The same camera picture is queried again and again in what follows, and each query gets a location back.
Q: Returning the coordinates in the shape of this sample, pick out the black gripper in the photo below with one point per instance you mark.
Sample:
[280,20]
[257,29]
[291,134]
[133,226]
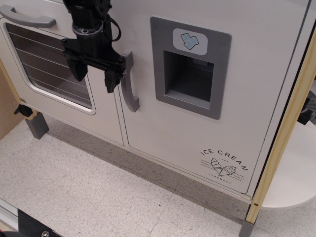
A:
[93,47]

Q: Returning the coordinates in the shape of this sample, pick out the grey fridge door handle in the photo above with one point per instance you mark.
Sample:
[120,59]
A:
[131,101]

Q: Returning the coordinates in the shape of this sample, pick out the white toy fridge door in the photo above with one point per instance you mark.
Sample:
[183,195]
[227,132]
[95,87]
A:
[268,40]

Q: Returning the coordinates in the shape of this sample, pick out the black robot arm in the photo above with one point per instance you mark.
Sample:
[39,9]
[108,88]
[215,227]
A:
[89,13]

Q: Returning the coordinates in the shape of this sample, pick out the white oven door with window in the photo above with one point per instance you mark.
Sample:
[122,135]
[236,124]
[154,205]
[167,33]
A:
[34,60]

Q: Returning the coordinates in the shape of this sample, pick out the grey left foot cap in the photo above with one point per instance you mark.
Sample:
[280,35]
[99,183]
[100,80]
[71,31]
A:
[38,126]

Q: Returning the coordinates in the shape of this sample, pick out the grey foot cap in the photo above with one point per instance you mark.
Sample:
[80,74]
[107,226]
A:
[246,229]
[38,126]

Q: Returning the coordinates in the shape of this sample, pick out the black left clamp knob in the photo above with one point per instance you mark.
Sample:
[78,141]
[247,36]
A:
[24,110]

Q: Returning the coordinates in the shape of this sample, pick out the black clamp knob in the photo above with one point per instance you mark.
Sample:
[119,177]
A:
[24,110]
[305,114]

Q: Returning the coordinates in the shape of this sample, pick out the light wooden left panel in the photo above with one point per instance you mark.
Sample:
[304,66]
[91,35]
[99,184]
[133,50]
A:
[9,102]

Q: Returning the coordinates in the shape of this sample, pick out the grey ice dispenser panel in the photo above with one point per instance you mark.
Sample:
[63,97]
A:
[190,66]

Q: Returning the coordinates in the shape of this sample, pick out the white toy kitchen cabinet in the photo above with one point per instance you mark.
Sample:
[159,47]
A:
[57,10]

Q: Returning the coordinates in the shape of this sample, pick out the black right clamp knob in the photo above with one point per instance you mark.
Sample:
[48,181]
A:
[305,114]

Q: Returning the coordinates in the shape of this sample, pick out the grey right foot cap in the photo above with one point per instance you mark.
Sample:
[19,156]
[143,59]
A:
[246,229]

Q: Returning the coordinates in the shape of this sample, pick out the grey oven door handle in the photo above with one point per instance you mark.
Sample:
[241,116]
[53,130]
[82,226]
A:
[8,12]

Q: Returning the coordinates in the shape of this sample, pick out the aluminium rail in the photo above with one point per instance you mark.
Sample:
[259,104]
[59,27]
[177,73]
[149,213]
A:
[8,215]

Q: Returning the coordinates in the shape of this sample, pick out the black base plate with screw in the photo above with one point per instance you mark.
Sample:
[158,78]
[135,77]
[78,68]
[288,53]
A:
[30,227]

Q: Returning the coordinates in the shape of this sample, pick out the light wooden right post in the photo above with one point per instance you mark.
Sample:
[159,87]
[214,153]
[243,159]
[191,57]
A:
[301,88]

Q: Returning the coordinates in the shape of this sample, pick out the white round base plate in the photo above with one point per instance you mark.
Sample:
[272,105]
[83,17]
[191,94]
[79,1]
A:
[294,182]

